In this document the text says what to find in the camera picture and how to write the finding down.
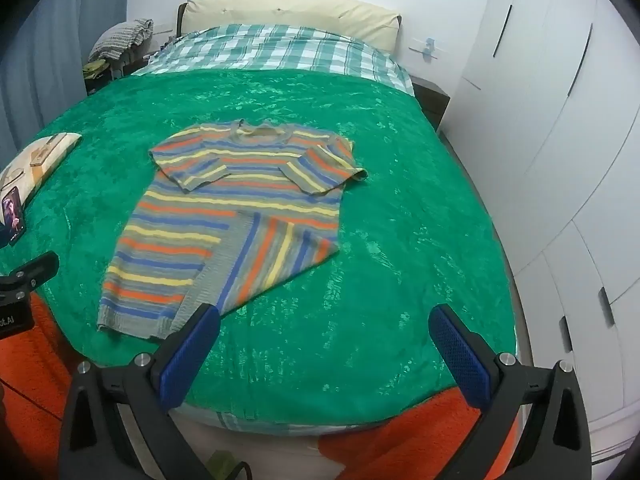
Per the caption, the blue grey curtain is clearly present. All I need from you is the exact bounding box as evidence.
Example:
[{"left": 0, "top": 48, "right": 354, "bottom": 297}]
[{"left": 1, "top": 0, "right": 127, "bottom": 165}]

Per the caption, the striped knit t-shirt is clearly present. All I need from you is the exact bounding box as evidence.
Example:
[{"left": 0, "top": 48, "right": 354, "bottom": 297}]
[{"left": 98, "top": 119, "right": 367, "bottom": 339}]

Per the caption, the white wardrobe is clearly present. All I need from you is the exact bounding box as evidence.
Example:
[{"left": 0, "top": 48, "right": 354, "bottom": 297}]
[{"left": 442, "top": 0, "right": 639, "bottom": 478}]

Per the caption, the black smartphone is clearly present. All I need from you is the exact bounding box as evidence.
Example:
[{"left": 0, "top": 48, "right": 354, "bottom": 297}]
[{"left": 1, "top": 186, "right": 26, "bottom": 247}]

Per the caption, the green checkered sheet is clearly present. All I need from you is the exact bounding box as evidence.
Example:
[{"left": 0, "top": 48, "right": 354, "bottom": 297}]
[{"left": 137, "top": 24, "right": 414, "bottom": 96}]

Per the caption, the cream headboard cushion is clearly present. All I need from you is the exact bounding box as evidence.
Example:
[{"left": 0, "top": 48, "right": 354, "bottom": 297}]
[{"left": 176, "top": 0, "right": 401, "bottom": 54}]

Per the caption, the green bedspread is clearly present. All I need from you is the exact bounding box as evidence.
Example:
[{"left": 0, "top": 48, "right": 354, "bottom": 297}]
[{"left": 1, "top": 70, "right": 516, "bottom": 434}]

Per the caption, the grey clothes pile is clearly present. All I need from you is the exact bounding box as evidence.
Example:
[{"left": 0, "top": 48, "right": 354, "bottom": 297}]
[{"left": 88, "top": 18, "right": 154, "bottom": 62}]

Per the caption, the wall socket with blue plug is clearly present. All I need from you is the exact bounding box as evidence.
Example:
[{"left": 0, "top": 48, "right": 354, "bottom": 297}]
[{"left": 408, "top": 37, "right": 439, "bottom": 63}]

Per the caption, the patterned cream pillow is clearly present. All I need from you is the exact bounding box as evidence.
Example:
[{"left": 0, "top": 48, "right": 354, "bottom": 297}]
[{"left": 1, "top": 132, "right": 81, "bottom": 205}]

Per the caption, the orange rug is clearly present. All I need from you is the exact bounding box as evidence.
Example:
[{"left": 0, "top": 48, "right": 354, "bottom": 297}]
[{"left": 1, "top": 295, "right": 480, "bottom": 479}]

